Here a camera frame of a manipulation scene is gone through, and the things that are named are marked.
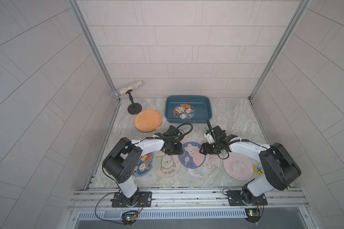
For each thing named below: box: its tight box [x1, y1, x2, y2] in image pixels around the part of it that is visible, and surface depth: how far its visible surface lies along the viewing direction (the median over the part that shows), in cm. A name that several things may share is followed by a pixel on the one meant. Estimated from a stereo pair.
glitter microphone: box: [110, 80, 143, 99], surface depth 93 cm
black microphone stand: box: [125, 89, 142, 115], surface depth 110 cm
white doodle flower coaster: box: [202, 154, 224, 170], surface depth 85 cm
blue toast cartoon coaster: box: [131, 151, 155, 177], surface depth 84 cm
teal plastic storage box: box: [164, 94, 213, 124], surface depth 111 cm
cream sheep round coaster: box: [151, 150, 182, 178], surface depth 84 cm
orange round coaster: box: [133, 108, 163, 133], surface depth 104 cm
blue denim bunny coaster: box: [173, 103, 196, 120], surface depth 110 cm
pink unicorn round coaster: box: [222, 152, 254, 181], surface depth 82 cm
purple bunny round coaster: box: [178, 141, 206, 169], surface depth 87 cm
